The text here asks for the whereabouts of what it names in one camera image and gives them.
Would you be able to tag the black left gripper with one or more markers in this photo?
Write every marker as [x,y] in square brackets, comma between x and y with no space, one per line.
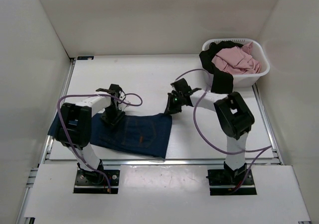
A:
[112,121]

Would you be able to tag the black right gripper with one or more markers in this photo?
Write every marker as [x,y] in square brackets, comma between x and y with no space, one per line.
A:
[170,109]

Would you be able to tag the dark blue denim trousers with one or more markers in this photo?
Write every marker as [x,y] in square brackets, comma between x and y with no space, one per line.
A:
[140,135]

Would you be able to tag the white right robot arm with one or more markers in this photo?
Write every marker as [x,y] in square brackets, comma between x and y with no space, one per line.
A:
[234,116]

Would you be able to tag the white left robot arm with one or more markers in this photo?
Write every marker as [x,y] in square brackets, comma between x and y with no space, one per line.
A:
[74,124]

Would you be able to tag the black garment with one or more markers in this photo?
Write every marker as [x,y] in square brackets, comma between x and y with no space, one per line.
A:
[222,82]

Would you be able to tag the white plastic laundry basket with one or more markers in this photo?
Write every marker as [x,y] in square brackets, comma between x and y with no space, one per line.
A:
[242,81]

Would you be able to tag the pink garment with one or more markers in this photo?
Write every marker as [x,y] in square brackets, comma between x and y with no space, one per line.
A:
[237,60]

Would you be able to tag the white front cover board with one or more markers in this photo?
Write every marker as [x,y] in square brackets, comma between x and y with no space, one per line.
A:
[163,195]

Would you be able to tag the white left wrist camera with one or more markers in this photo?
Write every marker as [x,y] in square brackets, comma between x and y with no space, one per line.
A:
[123,103]

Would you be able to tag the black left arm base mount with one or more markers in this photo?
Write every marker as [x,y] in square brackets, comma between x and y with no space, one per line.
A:
[88,183]

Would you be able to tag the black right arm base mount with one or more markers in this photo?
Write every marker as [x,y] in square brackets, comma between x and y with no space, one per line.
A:
[221,185]

